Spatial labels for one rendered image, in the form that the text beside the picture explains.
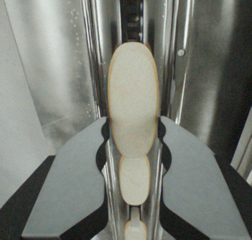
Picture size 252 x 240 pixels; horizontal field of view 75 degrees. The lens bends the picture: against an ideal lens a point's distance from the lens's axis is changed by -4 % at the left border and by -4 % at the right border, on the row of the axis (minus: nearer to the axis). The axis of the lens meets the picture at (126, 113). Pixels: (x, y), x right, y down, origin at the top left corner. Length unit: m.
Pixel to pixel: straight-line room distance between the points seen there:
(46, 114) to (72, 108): 0.03
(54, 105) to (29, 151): 0.13
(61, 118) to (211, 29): 0.16
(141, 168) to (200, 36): 0.15
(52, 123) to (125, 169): 0.09
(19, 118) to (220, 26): 0.24
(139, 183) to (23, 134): 0.16
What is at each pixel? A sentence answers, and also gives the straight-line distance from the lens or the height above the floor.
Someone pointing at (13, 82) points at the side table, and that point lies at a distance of 0.23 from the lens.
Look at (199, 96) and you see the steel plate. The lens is 0.20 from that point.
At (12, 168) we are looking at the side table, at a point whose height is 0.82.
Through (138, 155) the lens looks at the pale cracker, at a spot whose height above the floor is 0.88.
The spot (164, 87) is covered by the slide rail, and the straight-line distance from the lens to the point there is 0.16.
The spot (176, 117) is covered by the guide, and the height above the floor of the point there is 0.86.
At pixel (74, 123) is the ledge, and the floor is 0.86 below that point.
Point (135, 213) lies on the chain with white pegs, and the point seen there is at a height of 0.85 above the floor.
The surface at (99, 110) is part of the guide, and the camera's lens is 0.15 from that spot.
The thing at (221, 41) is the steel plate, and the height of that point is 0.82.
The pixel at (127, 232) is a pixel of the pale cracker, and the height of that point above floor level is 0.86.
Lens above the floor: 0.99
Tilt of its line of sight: 61 degrees down
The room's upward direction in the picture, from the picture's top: 176 degrees counter-clockwise
